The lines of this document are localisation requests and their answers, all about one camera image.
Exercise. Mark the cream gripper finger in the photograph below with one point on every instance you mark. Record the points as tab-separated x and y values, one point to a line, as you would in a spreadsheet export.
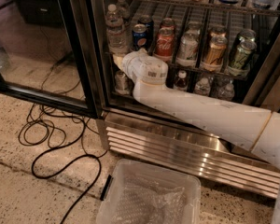
117	59

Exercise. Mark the blue pepsi can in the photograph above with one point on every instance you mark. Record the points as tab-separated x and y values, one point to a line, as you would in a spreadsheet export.
149	23
139	33

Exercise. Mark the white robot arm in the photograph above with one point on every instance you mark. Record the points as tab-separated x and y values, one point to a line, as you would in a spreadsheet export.
148	74

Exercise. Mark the bottom shelf silver can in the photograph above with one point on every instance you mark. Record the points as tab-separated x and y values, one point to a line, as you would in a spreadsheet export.
122	85

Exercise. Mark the shelf water bottle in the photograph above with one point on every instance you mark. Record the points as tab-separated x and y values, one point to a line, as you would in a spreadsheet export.
115	30
124	10

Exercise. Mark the rear middle shelf water bottle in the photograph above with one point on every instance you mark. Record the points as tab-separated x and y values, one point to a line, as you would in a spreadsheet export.
124	10

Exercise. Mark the front red coca-cola can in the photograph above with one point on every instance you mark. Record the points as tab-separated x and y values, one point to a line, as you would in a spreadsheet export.
165	42

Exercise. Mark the red coca-cola can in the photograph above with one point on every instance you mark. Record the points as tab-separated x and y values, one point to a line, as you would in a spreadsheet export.
165	42
168	23

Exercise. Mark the rear red coca-cola can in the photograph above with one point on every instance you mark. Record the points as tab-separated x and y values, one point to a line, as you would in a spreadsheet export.
168	23

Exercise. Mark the front silver soda can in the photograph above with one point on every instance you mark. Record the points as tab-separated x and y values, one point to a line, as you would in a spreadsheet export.
188	49

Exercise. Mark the silver soda can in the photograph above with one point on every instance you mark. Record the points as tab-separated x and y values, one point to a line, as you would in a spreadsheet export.
188	49
194	28

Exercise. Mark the open glass fridge door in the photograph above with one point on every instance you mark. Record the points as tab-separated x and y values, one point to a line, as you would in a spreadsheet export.
42	56

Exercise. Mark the rear silver soda can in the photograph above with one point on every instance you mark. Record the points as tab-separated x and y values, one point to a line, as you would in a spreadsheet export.
194	28

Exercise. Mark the front gold soda can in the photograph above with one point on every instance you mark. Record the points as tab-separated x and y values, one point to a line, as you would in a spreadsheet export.
215	50

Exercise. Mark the gold soda can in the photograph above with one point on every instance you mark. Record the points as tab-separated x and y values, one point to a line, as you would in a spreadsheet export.
217	31
215	50

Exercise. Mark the rear gold soda can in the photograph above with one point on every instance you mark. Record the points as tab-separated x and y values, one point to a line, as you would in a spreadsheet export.
217	31

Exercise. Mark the stainless steel fridge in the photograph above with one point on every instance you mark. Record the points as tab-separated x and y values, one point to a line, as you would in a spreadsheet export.
131	128

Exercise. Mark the front green soda can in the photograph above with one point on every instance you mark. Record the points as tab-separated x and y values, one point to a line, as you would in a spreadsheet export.
241	53

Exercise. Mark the green soda can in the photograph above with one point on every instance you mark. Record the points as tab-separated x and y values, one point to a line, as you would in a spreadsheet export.
241	53
245	34

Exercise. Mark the rear green soda can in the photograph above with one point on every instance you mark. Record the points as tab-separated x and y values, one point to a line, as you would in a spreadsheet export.
245	34

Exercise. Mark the closed right fridge door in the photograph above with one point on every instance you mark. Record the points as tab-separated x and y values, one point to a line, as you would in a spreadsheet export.
270	75

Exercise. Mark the right brown tea bottle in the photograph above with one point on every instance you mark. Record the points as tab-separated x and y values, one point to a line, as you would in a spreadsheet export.
181	82

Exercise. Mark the bottom left water bottle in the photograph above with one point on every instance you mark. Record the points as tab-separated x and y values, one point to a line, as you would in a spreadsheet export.
202	87

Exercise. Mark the bottom right water bottle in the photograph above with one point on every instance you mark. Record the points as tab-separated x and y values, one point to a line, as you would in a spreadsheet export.
226	92

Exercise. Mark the clear plastic bin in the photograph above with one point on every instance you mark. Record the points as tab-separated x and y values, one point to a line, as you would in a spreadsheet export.
169	178

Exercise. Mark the bubble wrap sheet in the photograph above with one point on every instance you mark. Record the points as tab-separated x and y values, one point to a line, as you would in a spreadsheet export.
149	202

